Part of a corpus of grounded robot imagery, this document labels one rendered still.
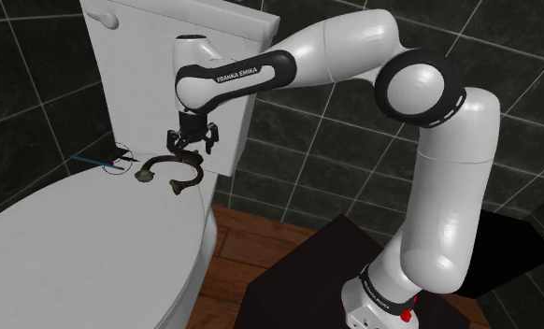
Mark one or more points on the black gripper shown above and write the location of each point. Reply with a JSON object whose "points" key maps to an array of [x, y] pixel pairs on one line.
{"points": [[192, 123]]}

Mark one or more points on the white toilet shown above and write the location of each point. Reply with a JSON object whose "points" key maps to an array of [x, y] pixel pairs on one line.
{"points": [[80, 246]]}

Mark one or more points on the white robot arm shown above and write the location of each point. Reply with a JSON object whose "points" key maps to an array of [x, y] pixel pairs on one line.
{"points": [[454, 191]]}

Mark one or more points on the blue pen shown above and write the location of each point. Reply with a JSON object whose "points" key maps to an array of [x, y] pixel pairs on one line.
{"points": [[89, 160]]}

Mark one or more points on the dark robot stand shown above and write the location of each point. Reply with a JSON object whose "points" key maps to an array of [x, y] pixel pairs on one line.
{"points": [[308, 278]]}

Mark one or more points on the brown curved horseshoe-shaped object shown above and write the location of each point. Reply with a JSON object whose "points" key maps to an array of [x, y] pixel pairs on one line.
{"points": [[198, 172]]}

